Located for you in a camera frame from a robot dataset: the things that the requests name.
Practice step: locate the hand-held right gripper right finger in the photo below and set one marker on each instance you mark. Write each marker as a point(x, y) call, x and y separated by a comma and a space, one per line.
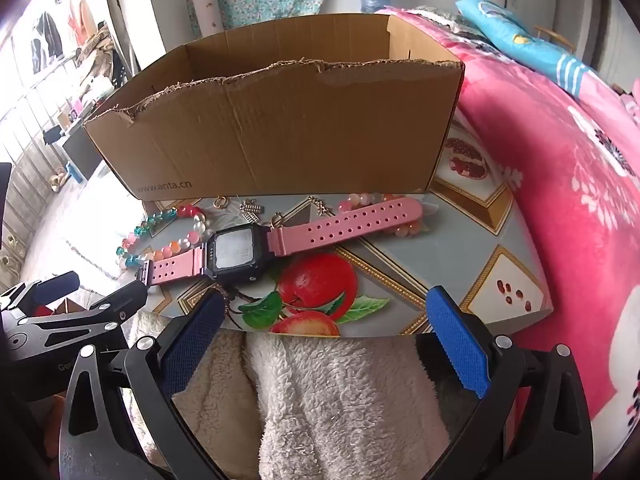
point(460, 345)

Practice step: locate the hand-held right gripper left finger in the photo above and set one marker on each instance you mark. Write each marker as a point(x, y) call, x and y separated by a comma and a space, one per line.
point(195, 340)

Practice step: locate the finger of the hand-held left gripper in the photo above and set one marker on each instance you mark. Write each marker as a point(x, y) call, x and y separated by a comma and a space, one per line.
point(55, 286)
point(122, 302)

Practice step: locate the brown cardboard box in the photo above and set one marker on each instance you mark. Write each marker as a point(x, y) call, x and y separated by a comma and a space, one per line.
point(280, 130)

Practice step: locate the beige shoes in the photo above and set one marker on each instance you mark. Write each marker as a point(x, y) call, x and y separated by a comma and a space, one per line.
point(57, 181)

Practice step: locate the metal railing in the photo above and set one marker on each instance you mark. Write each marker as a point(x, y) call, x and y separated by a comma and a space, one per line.
point(30, 170)

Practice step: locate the black flat panel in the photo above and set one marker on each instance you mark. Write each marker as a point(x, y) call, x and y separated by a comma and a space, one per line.
point(82, 155)

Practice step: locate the white fleece garment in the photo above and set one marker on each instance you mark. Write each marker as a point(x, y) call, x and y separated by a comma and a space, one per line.
point(340, 410)

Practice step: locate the silver abacus pendant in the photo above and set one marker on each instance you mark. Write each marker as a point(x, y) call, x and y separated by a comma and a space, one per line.
point(251, 211)

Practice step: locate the pink floral blanket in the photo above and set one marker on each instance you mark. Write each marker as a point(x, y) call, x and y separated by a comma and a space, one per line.
point(540, 160)

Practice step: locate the pile of clothes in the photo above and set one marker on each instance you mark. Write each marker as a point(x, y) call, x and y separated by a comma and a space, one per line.
point(102, 55)

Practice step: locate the dark hanging jacket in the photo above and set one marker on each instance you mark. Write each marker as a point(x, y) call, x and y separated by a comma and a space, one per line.
point(46, 35)

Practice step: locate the orange hanging garment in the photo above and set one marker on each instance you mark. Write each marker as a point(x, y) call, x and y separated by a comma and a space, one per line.
point(82, 20)

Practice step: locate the blue printed pillow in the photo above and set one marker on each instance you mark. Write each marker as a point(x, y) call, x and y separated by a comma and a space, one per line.
point(525, 45)

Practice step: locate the grey patterned cloth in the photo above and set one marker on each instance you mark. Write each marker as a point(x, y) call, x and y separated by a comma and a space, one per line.
point(450, 20)

